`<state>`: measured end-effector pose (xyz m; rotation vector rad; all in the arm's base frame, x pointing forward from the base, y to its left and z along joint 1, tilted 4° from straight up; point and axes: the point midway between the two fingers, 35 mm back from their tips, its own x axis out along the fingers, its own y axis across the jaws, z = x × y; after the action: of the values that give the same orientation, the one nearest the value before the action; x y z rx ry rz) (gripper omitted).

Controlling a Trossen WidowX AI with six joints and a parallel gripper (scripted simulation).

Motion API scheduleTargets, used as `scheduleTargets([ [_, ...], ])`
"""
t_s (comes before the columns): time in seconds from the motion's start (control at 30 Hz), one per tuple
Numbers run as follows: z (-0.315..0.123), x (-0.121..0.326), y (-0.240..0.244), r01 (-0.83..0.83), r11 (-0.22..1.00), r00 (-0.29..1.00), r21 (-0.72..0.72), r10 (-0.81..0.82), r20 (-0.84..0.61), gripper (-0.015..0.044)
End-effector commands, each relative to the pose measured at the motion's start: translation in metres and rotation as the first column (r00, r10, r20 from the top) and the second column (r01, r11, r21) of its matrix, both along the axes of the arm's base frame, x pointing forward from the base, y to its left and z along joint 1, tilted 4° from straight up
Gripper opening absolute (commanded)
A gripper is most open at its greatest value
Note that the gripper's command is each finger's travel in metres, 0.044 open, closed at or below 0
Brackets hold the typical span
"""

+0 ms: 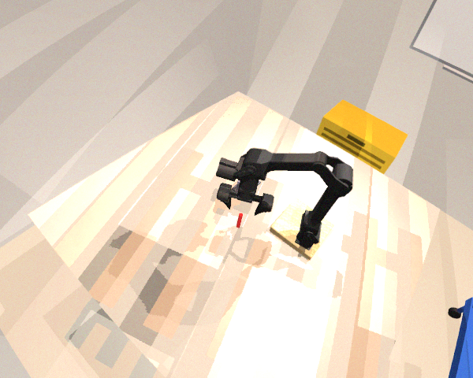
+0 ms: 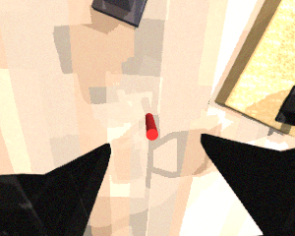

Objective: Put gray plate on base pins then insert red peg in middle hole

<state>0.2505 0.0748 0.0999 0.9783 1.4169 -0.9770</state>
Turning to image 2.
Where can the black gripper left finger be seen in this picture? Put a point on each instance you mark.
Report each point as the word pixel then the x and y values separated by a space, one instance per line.
pixel 58 202

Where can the red peg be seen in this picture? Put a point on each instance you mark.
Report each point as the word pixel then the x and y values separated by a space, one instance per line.
pixel 151 130

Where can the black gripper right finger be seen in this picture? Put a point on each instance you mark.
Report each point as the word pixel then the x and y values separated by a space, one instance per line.
pixel 262 178

